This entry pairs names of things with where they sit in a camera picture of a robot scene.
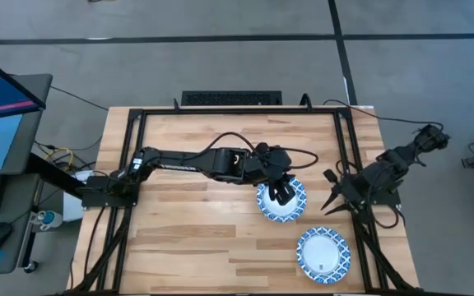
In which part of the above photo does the black floor vent grille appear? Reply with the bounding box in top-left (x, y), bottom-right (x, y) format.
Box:
top-left (181, 90), bottom-right (283, 107)

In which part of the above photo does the white bottle blue cap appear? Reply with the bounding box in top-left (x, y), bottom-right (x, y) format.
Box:
top-left (30, 209), bottom-right (63, 230)

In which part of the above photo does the white box under table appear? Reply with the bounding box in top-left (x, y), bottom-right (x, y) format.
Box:
top-left (63, 170), bottom-right (94, 223)

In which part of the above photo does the black aluminium table frame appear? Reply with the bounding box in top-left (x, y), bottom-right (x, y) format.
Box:
top-left (67, 107), bottom-right (423, 296)

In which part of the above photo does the black desk support bar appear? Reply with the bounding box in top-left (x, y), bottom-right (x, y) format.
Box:
top-left (26, 152), bottom-right (86, 199)

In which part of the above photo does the thin black floor cable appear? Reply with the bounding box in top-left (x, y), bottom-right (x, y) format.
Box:
top-left (49, 85), bottom-right (110, 112)

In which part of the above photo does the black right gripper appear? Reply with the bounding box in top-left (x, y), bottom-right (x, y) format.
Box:
top-left (320, 168), bottom-right (372, 217)

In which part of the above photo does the yellow cable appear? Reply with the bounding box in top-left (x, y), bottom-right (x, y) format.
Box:
top-left (45, 146), bottom-right (76, 170)

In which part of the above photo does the grey computer desk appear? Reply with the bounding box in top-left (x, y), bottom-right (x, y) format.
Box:
top-left (0, 172), bottom-right (43, 276)

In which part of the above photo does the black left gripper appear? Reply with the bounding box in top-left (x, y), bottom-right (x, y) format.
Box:
top-left (253, 141), bottom-right (297, 206)

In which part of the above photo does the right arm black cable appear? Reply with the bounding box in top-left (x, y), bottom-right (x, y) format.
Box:
top-left (300, 93), bottom-right (446, 132)

